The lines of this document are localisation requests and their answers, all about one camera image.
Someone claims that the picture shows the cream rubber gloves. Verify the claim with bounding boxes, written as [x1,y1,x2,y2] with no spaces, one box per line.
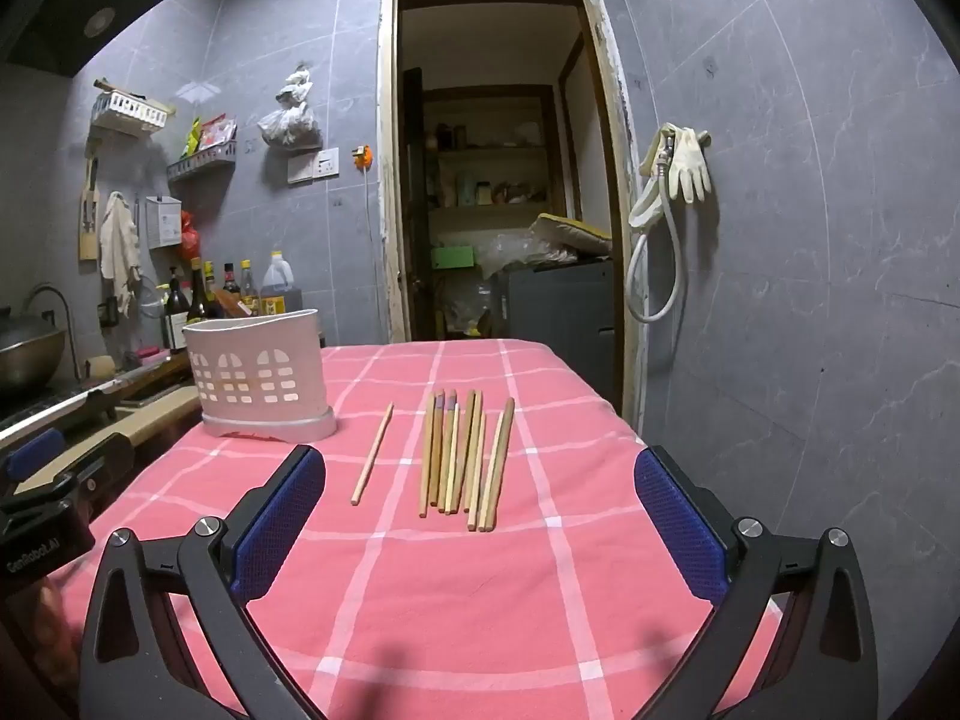
[667,124,713,204]

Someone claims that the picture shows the white dish towel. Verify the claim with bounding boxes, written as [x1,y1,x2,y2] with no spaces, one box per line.
[100,191,143,298]

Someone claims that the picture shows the wooden door frame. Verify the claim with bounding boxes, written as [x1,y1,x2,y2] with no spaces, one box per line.
[377,0,650,436]

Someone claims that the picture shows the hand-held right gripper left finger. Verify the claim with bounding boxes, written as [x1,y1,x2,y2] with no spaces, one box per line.
[79,444,327,720]

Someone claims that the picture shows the black range hood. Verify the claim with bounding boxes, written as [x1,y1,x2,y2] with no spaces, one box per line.
[0,0,182,79]

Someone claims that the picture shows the white wall basket shelf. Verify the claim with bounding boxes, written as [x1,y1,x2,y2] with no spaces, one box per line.
[91,88,178,138]

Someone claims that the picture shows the grey wall rack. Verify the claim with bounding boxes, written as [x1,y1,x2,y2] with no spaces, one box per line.
[166,139,239,182]

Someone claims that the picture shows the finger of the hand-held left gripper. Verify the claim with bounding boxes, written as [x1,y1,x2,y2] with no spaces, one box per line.
[0,427,134,502]

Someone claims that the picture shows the thin short wooden chopstick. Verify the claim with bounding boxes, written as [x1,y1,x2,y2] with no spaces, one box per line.
[468,412,489,532]

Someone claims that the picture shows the wooden knife holder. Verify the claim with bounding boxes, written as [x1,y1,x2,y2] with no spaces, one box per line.
[78,156,103,262]

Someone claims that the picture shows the large oil jug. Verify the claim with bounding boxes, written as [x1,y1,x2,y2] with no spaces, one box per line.
[259,250,303,317]

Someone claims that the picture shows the white wall socket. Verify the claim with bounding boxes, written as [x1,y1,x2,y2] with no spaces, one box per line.
[288,148,341,185]

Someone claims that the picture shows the white wall box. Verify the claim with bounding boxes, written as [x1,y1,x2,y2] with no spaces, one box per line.
[145,196,184,249]

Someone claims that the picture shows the dark bottle yellow label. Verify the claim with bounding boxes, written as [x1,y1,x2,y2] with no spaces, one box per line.
[187,258,220,323]

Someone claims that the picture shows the wooden storage shelf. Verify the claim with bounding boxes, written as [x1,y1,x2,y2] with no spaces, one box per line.
[420,86,560,242]

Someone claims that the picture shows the white flexible hose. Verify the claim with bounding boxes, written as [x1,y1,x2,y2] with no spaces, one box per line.
[625,142,688,324]

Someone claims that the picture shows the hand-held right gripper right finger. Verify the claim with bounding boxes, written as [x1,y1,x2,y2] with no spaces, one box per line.
[634,445,878,720]

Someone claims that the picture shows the black induction cooker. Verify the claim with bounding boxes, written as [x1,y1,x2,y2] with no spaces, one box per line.
[0,382,121,458]

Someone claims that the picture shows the grey hanging plastic bag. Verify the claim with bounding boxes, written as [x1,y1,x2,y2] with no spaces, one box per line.
[258,64,324,149]

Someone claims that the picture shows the purple banded wooden chopstick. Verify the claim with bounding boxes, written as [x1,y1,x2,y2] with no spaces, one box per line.
[430,392,446,508]

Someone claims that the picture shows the yellow edged cushion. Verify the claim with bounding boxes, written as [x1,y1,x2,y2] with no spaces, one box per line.
[528,213,613,257]

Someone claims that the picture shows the metal wok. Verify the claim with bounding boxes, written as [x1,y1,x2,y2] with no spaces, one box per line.
[0,307,68,392]

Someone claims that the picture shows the curved metal faucet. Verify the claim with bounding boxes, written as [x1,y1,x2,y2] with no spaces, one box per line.
[26,284,82,383]

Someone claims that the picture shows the white plastic utensil holder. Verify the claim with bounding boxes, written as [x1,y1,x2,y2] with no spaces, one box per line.
[183,309,337,443]

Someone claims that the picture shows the long plain wooden chopstick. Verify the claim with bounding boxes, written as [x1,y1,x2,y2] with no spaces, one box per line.
[351,402,395,506]

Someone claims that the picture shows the dark bottle white label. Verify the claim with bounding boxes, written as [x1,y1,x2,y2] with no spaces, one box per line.
[163,266,191,354]

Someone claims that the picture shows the black cabinet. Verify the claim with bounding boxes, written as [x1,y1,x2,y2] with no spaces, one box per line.
[495,259,618,402]

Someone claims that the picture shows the pink checked tablecloth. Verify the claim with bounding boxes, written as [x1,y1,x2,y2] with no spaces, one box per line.
[45,340,796,720]

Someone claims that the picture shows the clear crumpled plastic bags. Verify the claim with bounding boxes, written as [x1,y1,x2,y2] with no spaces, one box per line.
[480,232,560,280]

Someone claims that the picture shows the row of wooden chopsticks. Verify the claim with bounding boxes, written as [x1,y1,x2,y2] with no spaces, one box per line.
[418,388,517,533]

